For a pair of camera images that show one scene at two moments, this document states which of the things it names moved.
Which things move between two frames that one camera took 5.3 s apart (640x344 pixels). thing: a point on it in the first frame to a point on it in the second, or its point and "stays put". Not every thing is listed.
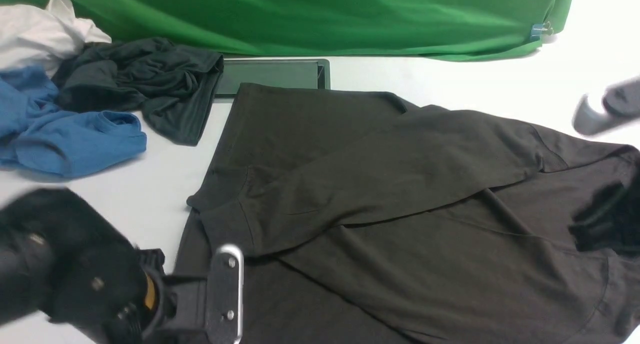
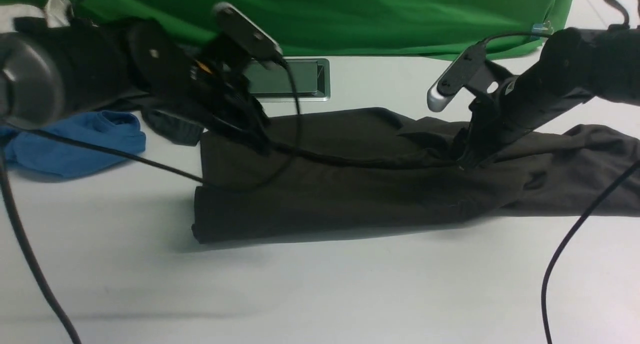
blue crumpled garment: (36, 136) stays put
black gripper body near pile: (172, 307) to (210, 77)
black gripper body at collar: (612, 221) to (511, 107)
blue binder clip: (539, 29) stays put
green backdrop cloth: (447, 22) stays put
